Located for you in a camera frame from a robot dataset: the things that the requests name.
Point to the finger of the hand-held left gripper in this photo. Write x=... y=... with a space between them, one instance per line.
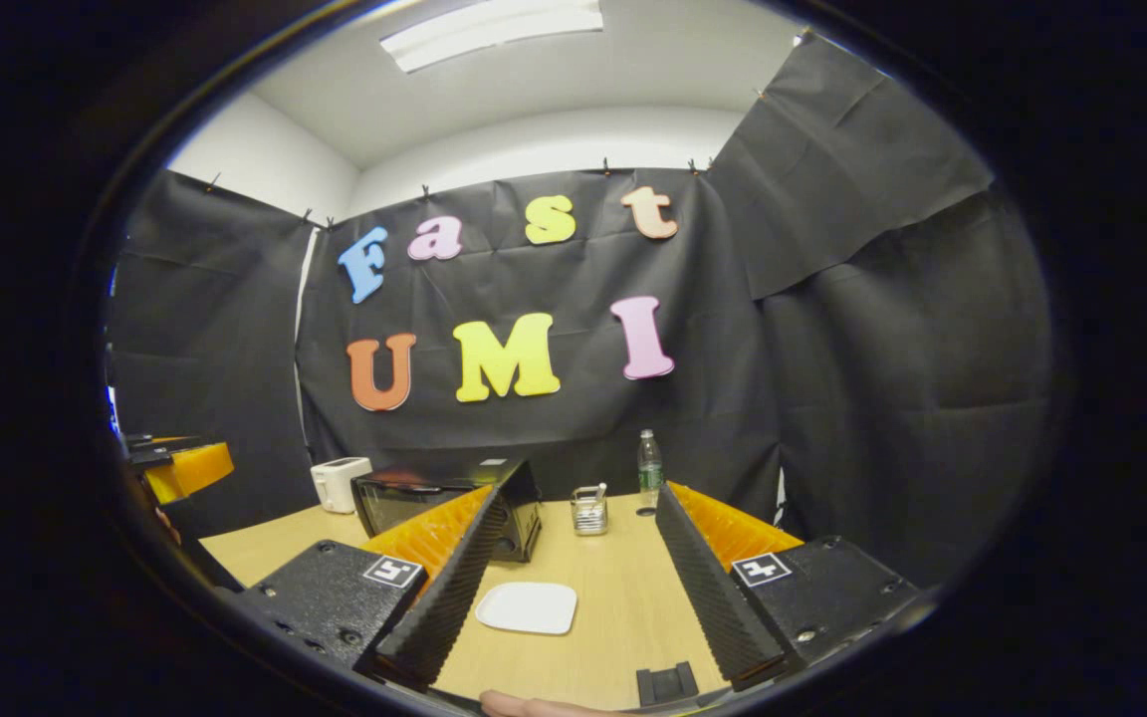
x=195 y=470
x=160 y=450

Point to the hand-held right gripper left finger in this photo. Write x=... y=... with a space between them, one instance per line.
x=454 y=588

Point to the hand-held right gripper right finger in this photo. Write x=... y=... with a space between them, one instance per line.
x=708 y=588

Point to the black electric oven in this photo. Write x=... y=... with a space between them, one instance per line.
x=404 y=503

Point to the white square plate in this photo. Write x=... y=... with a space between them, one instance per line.
x=529 y=607

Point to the clear plastic water bottle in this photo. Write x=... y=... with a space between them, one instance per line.
x=649 y=468

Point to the metal mesh holder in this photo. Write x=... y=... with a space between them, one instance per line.
x=589 y=513

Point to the white toaster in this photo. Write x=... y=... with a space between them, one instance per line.
x=340 y=486

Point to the black backdrop cloth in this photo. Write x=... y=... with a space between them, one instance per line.
x=882 y=349

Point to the long ceiling light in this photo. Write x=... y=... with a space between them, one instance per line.
x=489 y=35

